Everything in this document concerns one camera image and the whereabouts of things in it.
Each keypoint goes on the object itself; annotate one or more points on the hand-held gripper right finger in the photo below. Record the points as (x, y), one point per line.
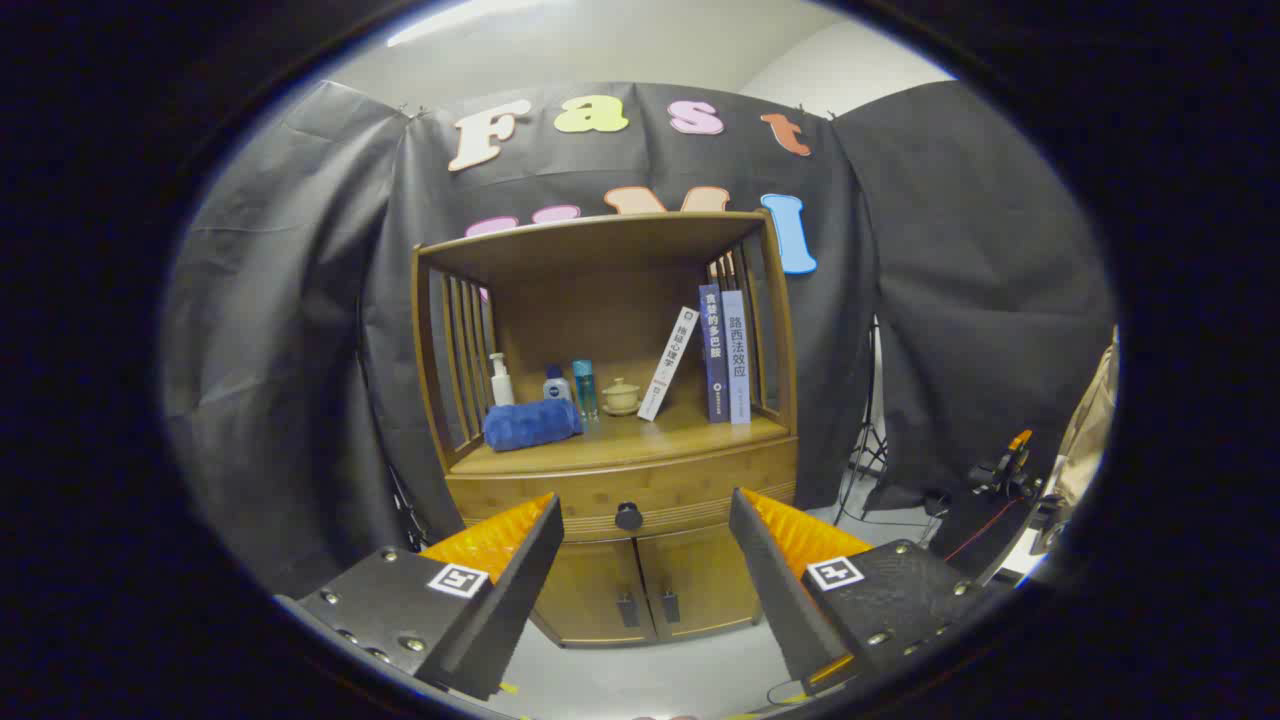
(780, 590)

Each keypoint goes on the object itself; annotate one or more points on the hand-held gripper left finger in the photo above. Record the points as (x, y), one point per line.
(500, 620)

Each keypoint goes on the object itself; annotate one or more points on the wooden drawer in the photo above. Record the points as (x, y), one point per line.
(680, 485)

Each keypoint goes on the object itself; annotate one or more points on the black round drawer knob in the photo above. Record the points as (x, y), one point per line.
(628, 516)

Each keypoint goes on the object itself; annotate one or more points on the wooden cabinet door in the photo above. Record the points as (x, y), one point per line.
(700, 585)
(590, 590)

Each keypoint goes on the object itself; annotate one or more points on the wooden countertop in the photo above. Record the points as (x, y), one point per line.
(660, 435)

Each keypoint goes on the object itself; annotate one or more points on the wooden cabinet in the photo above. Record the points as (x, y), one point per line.
(600, 300)

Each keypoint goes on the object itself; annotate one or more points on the black tripod stand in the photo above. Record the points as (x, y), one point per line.
(872, 440)

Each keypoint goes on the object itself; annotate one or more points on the blue rolled towel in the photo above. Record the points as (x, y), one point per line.
(530, 425)

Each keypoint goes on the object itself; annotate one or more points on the pale lavender book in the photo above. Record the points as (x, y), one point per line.
(738, 365)

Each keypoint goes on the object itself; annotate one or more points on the white pump bottle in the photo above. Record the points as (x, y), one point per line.
(501, 385)

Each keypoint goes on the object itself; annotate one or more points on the dark blue book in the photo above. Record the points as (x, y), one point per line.
(714, 360)

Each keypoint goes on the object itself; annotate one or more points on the white bottle with blue cap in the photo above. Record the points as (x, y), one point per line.
(557, 387)

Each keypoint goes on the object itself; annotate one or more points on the clear blue bottle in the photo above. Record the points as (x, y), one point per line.
(585, 390)

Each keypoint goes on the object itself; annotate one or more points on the beige lidded tea cup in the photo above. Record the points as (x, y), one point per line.
(621, 397)

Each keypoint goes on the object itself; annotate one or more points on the white book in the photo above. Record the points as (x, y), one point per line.
(668, 365)

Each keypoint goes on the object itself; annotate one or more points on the spare black orange gripper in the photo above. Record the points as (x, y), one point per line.
(1005, 470)

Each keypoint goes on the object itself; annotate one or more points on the brown paper bag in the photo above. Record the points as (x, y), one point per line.
(1090, 420)

